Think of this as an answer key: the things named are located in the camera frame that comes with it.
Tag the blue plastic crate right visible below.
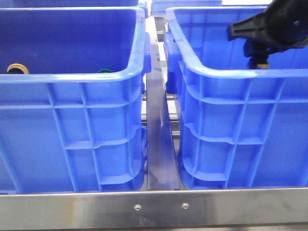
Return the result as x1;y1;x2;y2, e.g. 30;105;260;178
164;7;308;189

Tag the blue crate back left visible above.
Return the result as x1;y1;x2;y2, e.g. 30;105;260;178
0;0;148;9

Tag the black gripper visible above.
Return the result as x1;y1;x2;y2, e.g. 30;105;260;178
227;0;308;69

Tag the blue plastic crate left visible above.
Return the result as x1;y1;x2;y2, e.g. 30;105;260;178
0;7;151;194

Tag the blue metal divider rail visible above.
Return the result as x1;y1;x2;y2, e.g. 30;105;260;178
145;38;181;191

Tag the green push button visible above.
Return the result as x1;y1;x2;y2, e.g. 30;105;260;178
98;69;113;73

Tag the distant blue crate left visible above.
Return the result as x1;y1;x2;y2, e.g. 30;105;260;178
151;0;222;15

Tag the red push button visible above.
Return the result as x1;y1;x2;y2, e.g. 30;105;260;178
256;64;269;70

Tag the steel shelf front bar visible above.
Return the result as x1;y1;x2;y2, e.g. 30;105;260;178
0;188;308;230

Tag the blue plastic crate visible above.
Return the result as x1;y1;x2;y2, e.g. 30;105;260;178
164;7;308;189
0;7;151;194

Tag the yellow push button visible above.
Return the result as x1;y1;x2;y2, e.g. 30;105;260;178
7;63;29;74

